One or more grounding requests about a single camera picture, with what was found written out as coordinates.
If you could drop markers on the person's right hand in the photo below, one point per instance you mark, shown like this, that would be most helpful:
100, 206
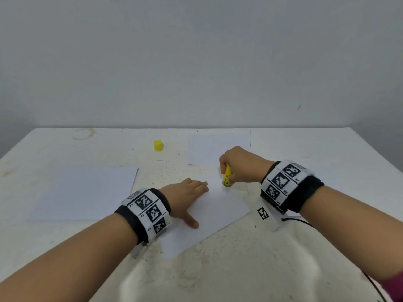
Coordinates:
245, 163

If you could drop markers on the person's left hand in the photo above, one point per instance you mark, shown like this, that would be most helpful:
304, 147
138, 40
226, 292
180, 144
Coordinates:
181, 199

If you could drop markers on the yellow glue stick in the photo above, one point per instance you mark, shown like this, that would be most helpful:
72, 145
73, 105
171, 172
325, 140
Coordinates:
226, 178

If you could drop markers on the glued white paper sheet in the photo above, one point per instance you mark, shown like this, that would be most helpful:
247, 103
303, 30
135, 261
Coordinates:
208, 147
217, 210

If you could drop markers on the yellow glue cap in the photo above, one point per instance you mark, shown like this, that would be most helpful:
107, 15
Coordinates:
158, 145

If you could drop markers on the stack of white paper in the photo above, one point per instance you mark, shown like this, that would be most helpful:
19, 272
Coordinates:
343, 178
82, 193

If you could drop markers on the person's right forearm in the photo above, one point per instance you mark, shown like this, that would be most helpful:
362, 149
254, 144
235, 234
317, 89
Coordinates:
359, 226

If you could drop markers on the person's left forearm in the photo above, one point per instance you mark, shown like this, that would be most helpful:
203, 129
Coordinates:
66, 264

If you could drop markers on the black marker wristband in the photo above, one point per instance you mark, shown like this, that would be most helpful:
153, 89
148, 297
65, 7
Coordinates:
145, 215
289, 185

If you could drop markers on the pink sleeve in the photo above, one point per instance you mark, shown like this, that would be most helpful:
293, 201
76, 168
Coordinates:
393, 287

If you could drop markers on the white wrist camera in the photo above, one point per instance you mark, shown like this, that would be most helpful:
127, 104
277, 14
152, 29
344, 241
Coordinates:
138, 249
267, 217

